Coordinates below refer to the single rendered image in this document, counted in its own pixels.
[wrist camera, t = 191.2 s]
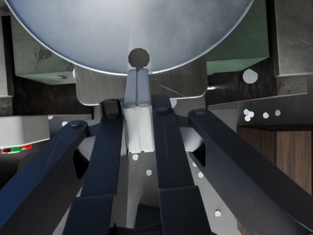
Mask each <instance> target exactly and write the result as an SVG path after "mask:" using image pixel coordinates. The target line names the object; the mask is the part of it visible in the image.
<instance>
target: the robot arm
mask: <svg viewBox="0 0 313 235"><path fill-rule="evenodd" d="M99 108H100V114H101V120H100V123H98V124H95V125H91V126H88V123H87V122H86V121H84V120H75V121H71V122H69V123H67V124H65V125H64V126H63V127H62V128H61V129H60V130H59V131H58V132H57V133H56V134H55V135H54V136H53V137H52V138H51V139H50V140H49V141H48V142H47V143H46V144H45V145H44V146H43V147H42V148H41V149H40V150H39V151H38V152H37V153H36V154H35V155H34V156H33V157H32V158H31V159H30V160H29V161H28V162H27V163H26V164H25V165H24V166H23V167H22V168H21V169H20V170H19V171H18V172H17V173H16V174H15V175H14V176H13V177H12V178H11V179H10V180H9V182H7V183H6V184H5V185H4V187H3V188H2V189H1V190H0V235H52V234H53V233H54V231H55V230H56V228H57V226H58V225H59V223H60V222H61V220H62V218H63V217H64V215H65V213H66V212H67V210H68V209H69V207H70V210H69V213H68V216H67V220H66V223H65V227H64V230H63V233H62V235H217V234H216V233H214V232H212V231H211V228H210V224H209V221H208V217H207V214H206V211H205V208H204V203H203V200H202V196H201V193H200V190H199V187H198V185H196V186H195V184H194V180H193V177H192V173H191V169H190V165H189V162H188V158H187V154H186V151H188V152H189V156H190V158H191V159H192V160H193V162H194V163H195V164H196V166H197V167H198V168H199V170H200V171H201V173H202V174H203V175H204V177H205V178H206V179H207V180H208V182H209V183H210V184H211V186H212V187H213V188H214V190H215V191H216V192H217V194H218V195H219V196H220V198H221V199H222V200H223V202H224V203H225V204H226V206H227V207H228V208H229V210H230V211H231V212H232V214H233V215H234V216H235V218H236V219H237V220H238V222H239V223H240V224H241V226H242V227H243V228H244V230H245V231H246V232H247V234H248V235H313V196H311V195H310V194H309V193H308V192H307V191H306V190H304V189H303V188H302V187H301V186H299V185H298V184H297V183H296V182H295V181H293V180H292V179H291V178H290V177H289V176H287V175H286V174H285V173H284V172H283V171H281V170H280V169H279V168H278V167H277V166H275V165H274V164H273V163H272V162H271V161H270V160H268V159H267V158H266V157H265V156H264V155H262V154H261V153H260V152H259V151H258V150H256V149H255V148H254V147H253V146H252V145H250V144H249V143H248V142H247V141H246V140H244V139H243V138H242V137H241V136H240V135H238V134H237V133H236V132H235V131H234V130H233V129H231V128H230V127H229V126H228V125H227V124H225V123H224V122H223V121H222V120H221V119H219V118H218V117H217V116H216V115H215V114H213V113H212V112H211V111H209V110H206V109H202V108H198V109H194V110H191V111H189V112H188V116H187V117H186V116H180V115H177V114H175V111H174V109H173V108H172V106H171V102H170V98H169V96H168V95H166V94H154V95H151V94H150V83H149V74H148V69H146V68H144V69H139V70H136V69H129V71H128V75H127V83H126V91H125V98H111V99H106V100H103V101H101V102H100V103H99ZM154 150H155V157H156V171H157V181H158V192H159V202H160V213H161V222H159V223H156V224H153V225H150V226H146V227H144V228H139V229H135V228H127V227H126V224H127V203H128V182H129V152H131V153H140V152H141V151H144V152H153V151H154ZM81 188H82V191H81V195H80V197H76V196H77V194H78V193H79V191H80V189H81Z"/></svg>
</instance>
